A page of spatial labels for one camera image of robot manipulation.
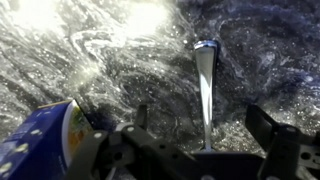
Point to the blue pasta box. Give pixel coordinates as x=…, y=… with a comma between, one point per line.
x=42, y=147

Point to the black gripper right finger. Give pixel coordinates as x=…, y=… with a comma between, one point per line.
x=286, y=147

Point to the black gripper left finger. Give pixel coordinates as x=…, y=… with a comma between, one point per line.
x=101, y=153

